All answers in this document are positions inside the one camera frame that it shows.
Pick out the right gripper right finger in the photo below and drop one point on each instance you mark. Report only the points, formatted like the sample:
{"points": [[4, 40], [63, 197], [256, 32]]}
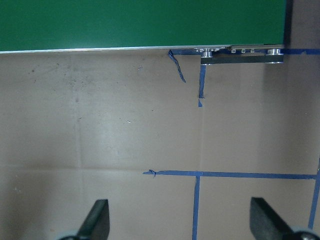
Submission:
{"points": [[266, 224]]}

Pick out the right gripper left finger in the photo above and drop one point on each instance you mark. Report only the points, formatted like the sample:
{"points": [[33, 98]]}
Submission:
{"points": [[96, 225]]}

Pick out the green conveyor belt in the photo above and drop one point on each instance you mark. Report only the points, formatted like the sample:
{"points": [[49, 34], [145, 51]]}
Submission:
{"points": [[28, 26]]}

